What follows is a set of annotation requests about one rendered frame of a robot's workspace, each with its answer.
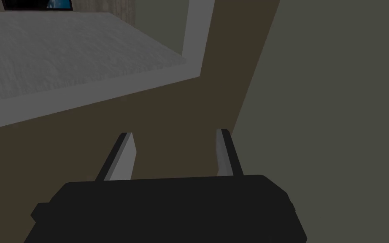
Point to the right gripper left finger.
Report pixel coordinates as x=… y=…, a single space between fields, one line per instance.
x=121 y=160

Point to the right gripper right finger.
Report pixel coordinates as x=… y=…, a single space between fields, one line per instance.
x=226 y=155

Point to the black framed picture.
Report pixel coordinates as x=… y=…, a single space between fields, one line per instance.
x=37 y=4

